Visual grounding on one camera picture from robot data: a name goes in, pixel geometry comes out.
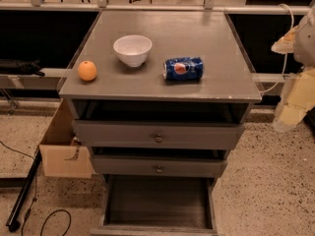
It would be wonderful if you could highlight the white cable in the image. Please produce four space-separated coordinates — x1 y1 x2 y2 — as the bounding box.
259 3 295 95

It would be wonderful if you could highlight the metal railing frame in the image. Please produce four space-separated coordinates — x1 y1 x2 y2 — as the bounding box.
0 0 315 17

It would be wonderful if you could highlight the black bag on shelf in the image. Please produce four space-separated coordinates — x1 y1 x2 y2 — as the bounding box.
0 59 45 77

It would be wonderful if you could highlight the grey drawer cabinet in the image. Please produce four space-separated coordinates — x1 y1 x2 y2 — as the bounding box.
58 10 263 236

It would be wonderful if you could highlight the cardboard box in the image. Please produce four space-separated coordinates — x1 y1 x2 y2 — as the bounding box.
39 100 95 178

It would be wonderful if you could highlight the blue pepsi can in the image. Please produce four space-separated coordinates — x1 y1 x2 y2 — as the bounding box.
163 57 204 81

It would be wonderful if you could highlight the white ceramic bowl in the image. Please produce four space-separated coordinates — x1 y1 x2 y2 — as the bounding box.
113 35 153 68

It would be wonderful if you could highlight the grey drawer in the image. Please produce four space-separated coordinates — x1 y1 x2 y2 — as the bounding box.
91 175 219 236
69 99 249 150
92 147 227 178

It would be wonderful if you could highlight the grey middle drawer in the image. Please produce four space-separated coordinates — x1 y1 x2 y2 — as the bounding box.
92 147 227 178

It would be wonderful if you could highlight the black floor cable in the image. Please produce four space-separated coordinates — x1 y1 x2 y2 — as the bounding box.
0 141 73 236

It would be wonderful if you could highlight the orange fruit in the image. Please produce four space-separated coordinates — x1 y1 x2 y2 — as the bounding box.
78 61 97 82

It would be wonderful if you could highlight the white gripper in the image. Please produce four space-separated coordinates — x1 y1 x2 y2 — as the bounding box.
271 7 315 133

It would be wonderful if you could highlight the grey top drawer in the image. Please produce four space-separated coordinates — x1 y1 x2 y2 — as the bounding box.
69 99 249 150

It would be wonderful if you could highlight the grey bottom drawer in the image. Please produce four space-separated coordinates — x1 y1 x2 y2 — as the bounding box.
91 175 219 236

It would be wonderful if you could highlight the black bar on floor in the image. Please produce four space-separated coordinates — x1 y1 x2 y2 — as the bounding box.
6 149 41 232

